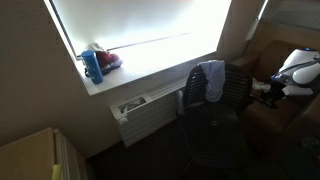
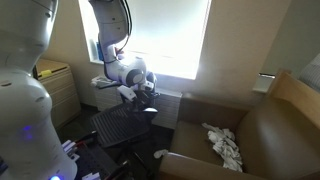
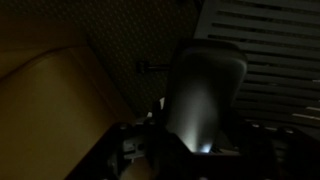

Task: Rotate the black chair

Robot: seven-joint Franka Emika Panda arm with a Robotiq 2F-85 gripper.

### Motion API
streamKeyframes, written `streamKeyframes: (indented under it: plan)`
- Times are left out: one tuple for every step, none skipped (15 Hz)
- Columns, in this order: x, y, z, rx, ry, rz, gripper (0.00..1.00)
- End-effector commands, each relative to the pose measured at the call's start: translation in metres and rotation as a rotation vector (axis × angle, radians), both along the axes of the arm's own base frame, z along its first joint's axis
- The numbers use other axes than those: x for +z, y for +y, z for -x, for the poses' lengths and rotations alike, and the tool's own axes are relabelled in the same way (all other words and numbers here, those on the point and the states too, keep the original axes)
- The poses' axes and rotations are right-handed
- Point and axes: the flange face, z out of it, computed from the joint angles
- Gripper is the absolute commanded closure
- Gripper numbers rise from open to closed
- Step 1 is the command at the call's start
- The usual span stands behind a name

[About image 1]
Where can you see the white bundle behind shoe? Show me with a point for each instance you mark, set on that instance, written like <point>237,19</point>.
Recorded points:
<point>95,47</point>

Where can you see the striped grey mattress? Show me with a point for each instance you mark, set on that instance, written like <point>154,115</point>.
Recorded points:
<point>295,13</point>

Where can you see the grey-blue cloth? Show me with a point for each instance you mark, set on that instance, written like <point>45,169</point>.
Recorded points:
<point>213,81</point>

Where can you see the blue water bottle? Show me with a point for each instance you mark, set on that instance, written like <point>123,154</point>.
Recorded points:
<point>92,68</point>

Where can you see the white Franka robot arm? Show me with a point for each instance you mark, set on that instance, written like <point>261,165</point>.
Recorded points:
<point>301,70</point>

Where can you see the brown leather armchair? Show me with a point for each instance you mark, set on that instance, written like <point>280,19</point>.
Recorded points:
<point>266,120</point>

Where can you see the white crumpled cloth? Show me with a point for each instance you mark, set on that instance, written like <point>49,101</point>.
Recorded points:
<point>261,86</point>

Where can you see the white wall heater unit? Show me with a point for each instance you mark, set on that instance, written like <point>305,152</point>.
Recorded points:
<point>150,113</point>

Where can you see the light wooden dresser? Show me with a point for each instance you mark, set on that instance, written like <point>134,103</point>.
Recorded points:
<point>30,156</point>

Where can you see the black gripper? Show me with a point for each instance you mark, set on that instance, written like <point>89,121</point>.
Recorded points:
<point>276,90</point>

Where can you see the black mesh office chair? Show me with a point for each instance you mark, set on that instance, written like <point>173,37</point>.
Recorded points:
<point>216,133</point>

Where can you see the yellow sticky note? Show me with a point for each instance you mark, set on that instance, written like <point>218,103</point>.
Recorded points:
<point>56,172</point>

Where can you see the tan wooden bed frame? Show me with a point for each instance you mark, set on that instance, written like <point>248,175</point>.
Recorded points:
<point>286,33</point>

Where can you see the white heater knob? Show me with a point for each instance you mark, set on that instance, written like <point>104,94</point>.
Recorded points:
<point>123,120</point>

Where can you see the white wrist camera block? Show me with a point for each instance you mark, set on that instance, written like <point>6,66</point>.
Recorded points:
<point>298,90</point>

